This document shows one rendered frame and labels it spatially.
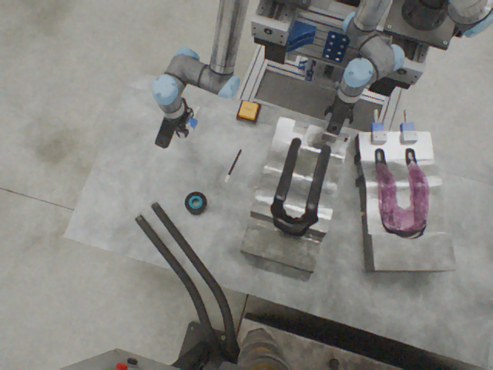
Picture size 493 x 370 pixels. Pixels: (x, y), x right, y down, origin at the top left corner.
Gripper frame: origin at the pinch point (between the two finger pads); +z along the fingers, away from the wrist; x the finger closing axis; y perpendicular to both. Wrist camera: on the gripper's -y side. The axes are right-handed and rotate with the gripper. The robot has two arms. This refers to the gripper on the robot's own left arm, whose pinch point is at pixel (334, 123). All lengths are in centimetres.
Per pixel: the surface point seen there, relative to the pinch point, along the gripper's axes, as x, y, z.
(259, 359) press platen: 2, -78, -70
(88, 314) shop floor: 85, -108, 85
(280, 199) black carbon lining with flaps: 9.2, -35.9, -6.9
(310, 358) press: -18, -81, 6
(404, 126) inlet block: -23.5, 6.6, -2.2
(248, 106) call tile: 32.8, -4.3, 0.8
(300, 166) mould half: 6.6, -21.6, -3.8
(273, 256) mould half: 5, -54, -1
